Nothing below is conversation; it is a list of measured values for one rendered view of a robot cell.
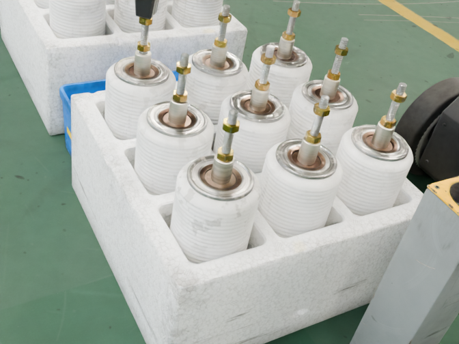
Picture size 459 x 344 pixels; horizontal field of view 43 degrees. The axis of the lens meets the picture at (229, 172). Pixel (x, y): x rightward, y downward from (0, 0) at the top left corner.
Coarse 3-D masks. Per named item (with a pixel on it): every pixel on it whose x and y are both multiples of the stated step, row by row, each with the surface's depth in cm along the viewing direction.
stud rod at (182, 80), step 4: (184, 56) 66; (188, 56) 66; (180, 60) 66; (184, 60) 66; (188, 60) 66; (180, 64) 67; (184, 64) 66; (188, 64) 67; (180, 76) 67; (184, 76) 67; (180, 80) 68; (184, 80) 68; (180, 84) 68; (184, 84) 68; (180, 88) 68; (184, 88) 69; (176, 92) 69; (180, 92) 69
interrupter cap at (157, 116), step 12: (156, 108) 73; (168, 108) 73; (192, 108) 74; (156, 120) 70; (168, 120) 71; (192, 120) 72; (204, 120) 72; (168, 132) 69; (180, 132) 69; (192, 132) 69
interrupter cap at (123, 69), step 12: (120, 60) 80; (132, 60) 81; (156, 60) 82; (120, 72) 78; (132, 72) 79; (156, 72) 79; (168, 72) 80; (132, 84) 76; (144, 84) 76; (156, 84) 77
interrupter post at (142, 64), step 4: (136, 52) 77; (148, 52) 78; (136, 56) 77; (140, 56) 77; (144, 56) 77; (148, 56) 77; (136, 60) 77; (140, 60) 77; (144, 60) 77; (148, 60) 77; (136, 64) 78; (140, 64) 77; (144, 64) 77; (148, 64) 78; (136, 68) 78; (140, 68) 78; (144, 68) 78; (148, 68) 78; (136, 72) 78; (140, 72) 78; (144, 72) 78; (148, 72) 79
